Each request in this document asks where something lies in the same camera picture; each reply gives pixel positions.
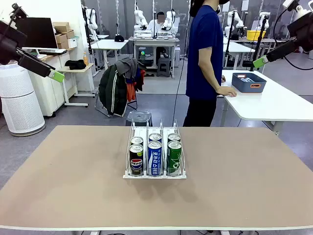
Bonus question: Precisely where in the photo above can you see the black Pepsi can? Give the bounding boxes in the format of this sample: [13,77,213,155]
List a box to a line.
[129,144,144,177]
[130,136,144,147]

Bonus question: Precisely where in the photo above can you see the grey plastic stool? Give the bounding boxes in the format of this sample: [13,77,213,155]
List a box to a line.
[126,110,154,127]
[156,57,171,78]

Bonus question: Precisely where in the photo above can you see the white lab table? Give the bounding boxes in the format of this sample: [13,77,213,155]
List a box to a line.
[90,39,130,71]
[222,41,256,71]

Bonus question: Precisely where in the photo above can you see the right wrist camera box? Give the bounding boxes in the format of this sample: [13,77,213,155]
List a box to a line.
[282,0,299,11]

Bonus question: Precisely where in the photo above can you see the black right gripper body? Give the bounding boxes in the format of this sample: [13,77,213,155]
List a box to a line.
[287,12,313,52]

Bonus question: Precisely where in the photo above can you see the person's right hand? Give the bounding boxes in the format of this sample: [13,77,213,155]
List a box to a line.
[221,87,238,98]

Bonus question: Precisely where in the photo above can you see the white cylindrical air purifier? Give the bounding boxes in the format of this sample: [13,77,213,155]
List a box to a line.
[0,63,46,137]

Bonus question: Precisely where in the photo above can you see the person's right forearm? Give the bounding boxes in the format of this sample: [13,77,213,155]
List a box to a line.
[199,62,224,95]

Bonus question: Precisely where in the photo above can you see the white rounded side table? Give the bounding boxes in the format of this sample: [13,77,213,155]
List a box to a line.
[221,70,313,134]

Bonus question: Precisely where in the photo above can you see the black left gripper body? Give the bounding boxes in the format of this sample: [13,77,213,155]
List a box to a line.
[0,19,28,66]

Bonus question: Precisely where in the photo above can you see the person in blue shirt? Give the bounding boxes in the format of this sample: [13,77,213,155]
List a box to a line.
[182,0,230,127]

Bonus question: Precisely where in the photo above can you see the small cardboard box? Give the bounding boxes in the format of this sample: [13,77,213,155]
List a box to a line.
[52,22,70,32]

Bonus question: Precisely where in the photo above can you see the seated person in white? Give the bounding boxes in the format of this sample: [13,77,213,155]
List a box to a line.
[147,11,170,32]

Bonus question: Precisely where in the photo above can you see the black tripod pole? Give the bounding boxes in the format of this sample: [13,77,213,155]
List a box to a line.
[249,13,269,72]

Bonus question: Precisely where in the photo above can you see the white wire can dispenser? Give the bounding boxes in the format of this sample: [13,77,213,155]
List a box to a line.
[122,119,188,179]

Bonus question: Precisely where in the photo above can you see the small wooden-top desk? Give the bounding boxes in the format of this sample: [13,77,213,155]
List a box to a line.
[57,63,96,108]

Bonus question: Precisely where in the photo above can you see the blue Pocari Sweat can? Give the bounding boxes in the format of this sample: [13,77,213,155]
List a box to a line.
[148,133,163,144]
[147,141,163,177]

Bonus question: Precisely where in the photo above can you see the blue plastic bin orange handles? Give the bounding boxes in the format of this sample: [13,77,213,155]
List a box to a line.
[231,72,267,94]

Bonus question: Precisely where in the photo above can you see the orange garment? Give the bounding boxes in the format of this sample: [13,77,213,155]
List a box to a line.
[126,82,138,103]

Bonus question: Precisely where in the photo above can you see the large cardboard box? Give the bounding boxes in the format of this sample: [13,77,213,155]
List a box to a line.
[55,29,75,44]

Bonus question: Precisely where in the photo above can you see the green soda can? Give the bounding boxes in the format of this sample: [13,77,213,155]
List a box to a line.
[167,141,183,177]
[167,133,182,143]

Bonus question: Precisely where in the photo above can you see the dark green striped jacket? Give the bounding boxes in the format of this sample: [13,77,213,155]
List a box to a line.
[98,63,128,118]

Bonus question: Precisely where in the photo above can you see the grey garment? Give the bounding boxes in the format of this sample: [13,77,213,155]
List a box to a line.
[114,57,147,80]

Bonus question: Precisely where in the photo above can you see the black computer monitor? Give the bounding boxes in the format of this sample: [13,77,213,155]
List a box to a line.
[14,17,59,56]

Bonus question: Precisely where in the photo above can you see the grey metal workbench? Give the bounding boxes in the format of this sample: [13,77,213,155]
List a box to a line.
[128,36,181,79]

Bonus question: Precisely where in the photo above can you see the yellow plastic tub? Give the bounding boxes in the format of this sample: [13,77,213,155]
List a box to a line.
[246,29,267,41]

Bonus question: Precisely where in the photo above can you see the black cloth bundle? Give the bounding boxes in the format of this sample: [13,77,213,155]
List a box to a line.
[65,59,86,71]

